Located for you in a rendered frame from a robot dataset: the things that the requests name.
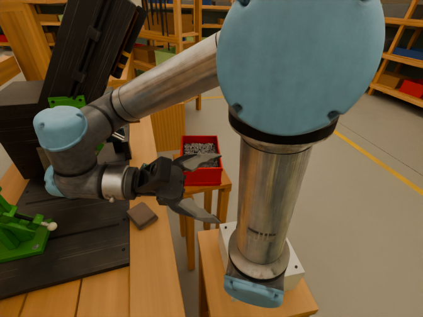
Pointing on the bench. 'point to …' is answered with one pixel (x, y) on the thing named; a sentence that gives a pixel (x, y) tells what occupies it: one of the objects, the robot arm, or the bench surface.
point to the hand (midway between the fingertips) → (222, 185)
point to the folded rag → (141, 216)
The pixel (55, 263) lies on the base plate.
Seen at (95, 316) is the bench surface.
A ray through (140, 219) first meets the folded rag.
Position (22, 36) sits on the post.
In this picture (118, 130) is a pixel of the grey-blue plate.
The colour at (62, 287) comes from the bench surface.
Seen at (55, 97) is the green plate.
